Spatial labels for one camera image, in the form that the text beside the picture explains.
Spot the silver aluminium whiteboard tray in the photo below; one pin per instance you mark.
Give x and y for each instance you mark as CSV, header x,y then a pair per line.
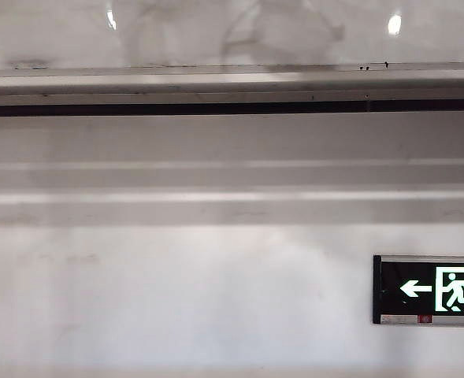
x,y
216,84

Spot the white glossy whiteboard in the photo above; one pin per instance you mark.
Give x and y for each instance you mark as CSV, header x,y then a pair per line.
x,y
231,33

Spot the green emergency exit sign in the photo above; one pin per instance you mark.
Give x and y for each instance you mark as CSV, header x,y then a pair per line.
x,y
428,289

